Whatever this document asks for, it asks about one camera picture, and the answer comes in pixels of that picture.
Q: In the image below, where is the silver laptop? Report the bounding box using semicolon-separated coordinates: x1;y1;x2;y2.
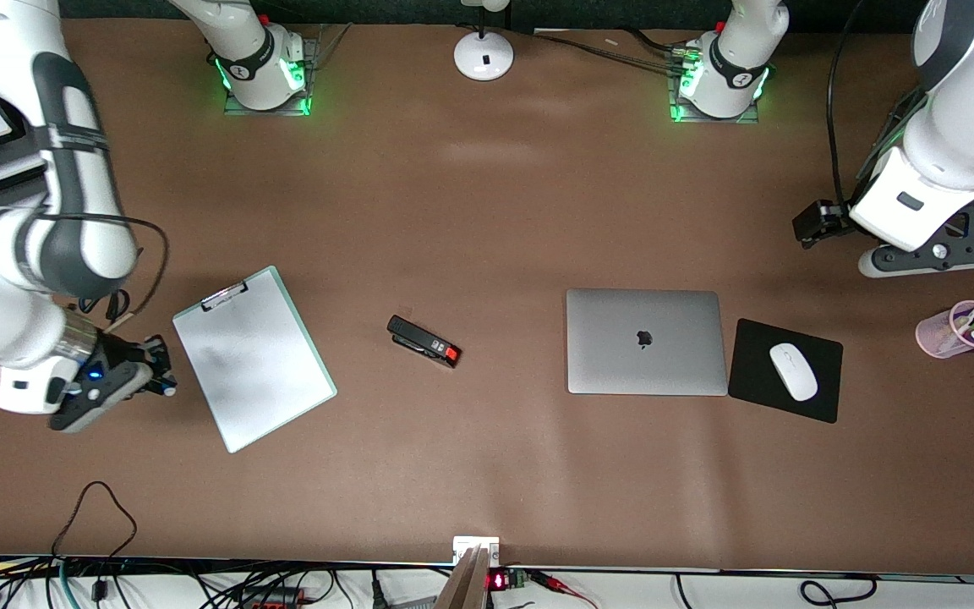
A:
566;288;730;397

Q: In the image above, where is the teal clipboard with white paper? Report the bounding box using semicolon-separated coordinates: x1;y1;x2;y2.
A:
172;265;338;455

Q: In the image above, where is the pink translucent pen cup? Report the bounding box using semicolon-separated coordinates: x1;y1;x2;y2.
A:
915;300;974;359

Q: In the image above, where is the white computer mouse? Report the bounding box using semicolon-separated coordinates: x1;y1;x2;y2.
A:
769;343;819;403

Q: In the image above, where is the black mouse pad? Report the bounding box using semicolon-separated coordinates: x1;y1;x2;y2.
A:
727;318;844;425

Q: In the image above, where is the black stapler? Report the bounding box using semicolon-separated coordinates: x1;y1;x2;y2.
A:
386;315;462;370

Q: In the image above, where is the white round lamp stand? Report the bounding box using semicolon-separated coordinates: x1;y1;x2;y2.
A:
453;0;515;82

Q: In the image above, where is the small white box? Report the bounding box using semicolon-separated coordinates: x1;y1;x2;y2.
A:
453;536;501;566

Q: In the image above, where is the black looped cable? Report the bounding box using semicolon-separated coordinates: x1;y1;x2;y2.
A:
51;480;139;561

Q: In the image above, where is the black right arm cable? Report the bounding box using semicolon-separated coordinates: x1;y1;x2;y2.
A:
35;211;171;322

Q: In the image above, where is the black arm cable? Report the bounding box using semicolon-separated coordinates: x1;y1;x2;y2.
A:
825;0;870;208
35;211;171;322

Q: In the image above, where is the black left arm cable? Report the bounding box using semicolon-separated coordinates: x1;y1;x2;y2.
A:
825;0;870;208

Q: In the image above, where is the teal cable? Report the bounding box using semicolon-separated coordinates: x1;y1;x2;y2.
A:
56;560;82;609

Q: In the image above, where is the black base power cable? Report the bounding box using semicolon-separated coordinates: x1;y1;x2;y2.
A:
534;28;691;73

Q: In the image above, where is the grey wedge bracket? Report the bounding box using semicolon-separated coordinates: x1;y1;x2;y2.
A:
435;546;490;609

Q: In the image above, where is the red cable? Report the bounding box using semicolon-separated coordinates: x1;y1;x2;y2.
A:
528;571;599;609

